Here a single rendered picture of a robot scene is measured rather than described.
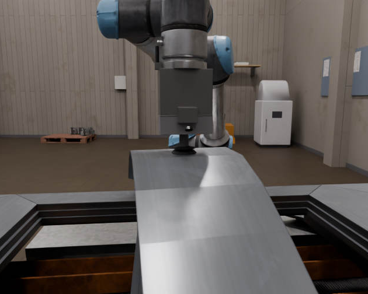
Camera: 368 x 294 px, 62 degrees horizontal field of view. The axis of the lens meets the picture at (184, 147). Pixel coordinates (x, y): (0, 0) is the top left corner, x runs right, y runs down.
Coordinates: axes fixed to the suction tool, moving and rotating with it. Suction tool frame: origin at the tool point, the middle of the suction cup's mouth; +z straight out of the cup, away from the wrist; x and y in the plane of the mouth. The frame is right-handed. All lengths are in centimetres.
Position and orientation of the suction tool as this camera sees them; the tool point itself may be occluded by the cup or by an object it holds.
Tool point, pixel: (184, 159)
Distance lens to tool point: 52.4
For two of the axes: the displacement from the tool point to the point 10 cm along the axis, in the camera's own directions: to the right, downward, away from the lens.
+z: 0.0, 9.9, 1.7
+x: -1.4, -1.6, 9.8
